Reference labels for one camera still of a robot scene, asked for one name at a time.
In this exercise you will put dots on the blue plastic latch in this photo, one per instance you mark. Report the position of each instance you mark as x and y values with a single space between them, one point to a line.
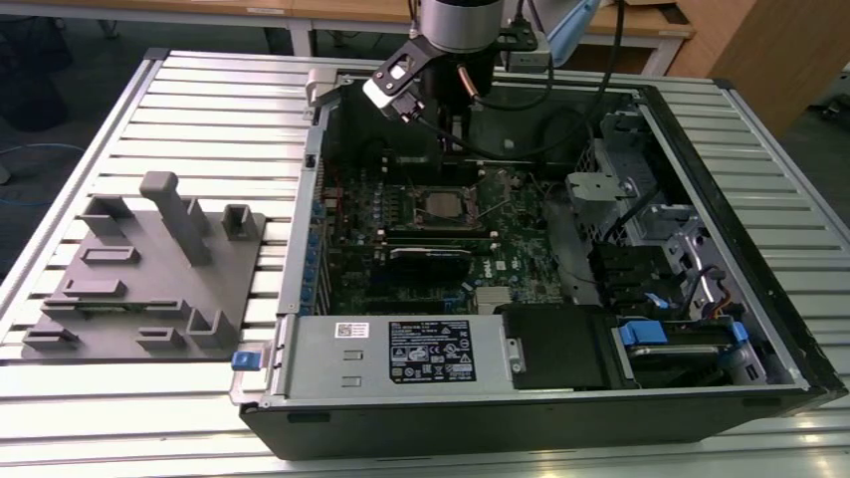
246 361

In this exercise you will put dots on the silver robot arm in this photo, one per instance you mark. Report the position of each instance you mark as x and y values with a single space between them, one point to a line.
458 25

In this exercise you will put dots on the wooden desk white legs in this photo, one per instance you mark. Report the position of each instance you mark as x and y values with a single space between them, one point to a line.
638 30
199 3

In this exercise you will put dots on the metal drive cage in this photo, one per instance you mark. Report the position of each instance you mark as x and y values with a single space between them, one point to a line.
670 224

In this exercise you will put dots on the blue disk carrier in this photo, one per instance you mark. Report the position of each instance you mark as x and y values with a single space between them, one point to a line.
641 332

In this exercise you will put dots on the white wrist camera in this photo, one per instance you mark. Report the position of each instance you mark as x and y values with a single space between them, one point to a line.
531 61
376 94

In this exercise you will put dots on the grey plastic parts rack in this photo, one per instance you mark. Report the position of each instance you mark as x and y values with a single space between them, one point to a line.
152 309

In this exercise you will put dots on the silver square CPU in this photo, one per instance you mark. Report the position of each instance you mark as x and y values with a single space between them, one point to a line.
444 205

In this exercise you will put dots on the CPU socket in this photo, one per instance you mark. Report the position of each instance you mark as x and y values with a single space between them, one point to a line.
471 210

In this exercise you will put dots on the dark wheeled stand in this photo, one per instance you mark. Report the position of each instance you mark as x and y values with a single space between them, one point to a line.
839 107

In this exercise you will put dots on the silver hard disk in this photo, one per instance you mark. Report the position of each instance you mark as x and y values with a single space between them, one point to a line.
670 351

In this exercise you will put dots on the black open PC case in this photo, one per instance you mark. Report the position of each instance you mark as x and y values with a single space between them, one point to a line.
464 433

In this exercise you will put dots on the wooden cabinet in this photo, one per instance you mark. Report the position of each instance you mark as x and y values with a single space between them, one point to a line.
783 50

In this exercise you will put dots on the grey case latch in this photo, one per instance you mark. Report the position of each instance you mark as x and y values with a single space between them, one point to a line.
320 82

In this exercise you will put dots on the green motherboard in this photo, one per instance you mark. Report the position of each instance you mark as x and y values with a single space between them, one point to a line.
524 259

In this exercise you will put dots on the black plastic bracket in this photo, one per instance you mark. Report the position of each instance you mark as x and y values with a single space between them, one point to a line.
631 274

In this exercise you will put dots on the black expansion slot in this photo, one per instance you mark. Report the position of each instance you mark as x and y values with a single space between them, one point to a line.
404 304

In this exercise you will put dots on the black graphics card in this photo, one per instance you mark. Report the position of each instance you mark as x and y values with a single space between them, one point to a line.
428 271

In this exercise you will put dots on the silver metal bracket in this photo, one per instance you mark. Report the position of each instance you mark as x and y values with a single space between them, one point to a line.
591 191

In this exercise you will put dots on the black RAM slot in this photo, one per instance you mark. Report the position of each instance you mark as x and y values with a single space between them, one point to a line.
438 232
438 242
418 165

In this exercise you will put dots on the thin metal locking lever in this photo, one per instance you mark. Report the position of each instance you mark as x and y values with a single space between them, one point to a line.
502 207

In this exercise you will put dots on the small silver heatsink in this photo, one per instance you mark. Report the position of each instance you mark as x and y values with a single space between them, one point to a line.
492 295

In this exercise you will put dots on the silver power supply unit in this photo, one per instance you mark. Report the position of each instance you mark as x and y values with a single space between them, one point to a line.
319 358

